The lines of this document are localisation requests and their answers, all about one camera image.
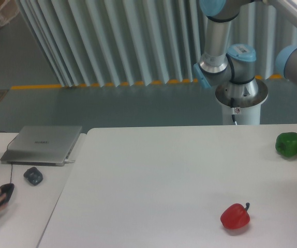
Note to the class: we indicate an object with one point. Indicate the silver closed laptop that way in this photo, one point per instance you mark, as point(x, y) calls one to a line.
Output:
point(42, 145)

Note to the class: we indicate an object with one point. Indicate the dark earbuds case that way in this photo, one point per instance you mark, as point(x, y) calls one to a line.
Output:
point(33, 176)

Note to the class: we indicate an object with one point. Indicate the green bell pepper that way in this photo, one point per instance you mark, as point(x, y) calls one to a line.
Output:
point(286, 144)

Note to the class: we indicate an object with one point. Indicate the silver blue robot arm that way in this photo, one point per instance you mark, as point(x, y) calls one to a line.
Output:
point(232, 67)

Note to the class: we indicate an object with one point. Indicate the red bell pepper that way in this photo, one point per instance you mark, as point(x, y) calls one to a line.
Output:
point(236, 216)

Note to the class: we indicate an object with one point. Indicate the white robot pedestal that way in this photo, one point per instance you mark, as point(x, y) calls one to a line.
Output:
point(242, 116)

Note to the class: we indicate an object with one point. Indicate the black computer mouse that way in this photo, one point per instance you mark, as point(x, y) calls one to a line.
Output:
point(6, 189)

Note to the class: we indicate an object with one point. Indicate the white folding partition screen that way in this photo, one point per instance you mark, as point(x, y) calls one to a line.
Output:
point(116, 42)

